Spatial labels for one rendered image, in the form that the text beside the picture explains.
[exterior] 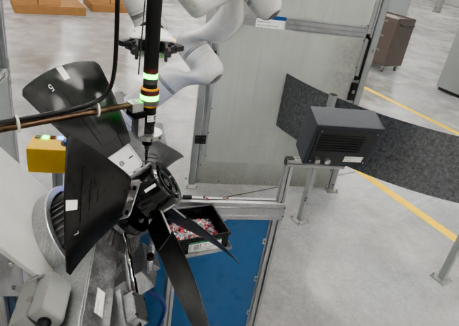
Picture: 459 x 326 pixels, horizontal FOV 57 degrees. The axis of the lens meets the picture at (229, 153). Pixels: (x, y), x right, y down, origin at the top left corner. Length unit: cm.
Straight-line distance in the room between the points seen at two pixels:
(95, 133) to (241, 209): 80
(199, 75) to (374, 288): 173
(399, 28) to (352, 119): 616
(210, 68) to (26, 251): 101
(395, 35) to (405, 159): 510
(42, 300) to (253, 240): 110
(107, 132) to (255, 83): 206
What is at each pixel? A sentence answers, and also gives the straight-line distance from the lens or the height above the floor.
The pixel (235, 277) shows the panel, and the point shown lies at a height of 45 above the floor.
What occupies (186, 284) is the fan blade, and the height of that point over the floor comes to 109.
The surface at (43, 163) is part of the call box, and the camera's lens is 150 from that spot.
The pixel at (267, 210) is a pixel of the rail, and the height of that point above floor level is 83.
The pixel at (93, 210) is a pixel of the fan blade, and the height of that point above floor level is 130.
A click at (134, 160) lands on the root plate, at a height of 125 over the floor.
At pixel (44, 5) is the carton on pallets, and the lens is 856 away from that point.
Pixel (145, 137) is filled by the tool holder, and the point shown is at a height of 131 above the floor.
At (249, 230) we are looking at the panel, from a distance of 174.
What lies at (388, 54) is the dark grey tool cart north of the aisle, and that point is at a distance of 769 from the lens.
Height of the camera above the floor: 177
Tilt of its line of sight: 28 degrees down
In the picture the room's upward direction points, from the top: 9 degrees clockwise
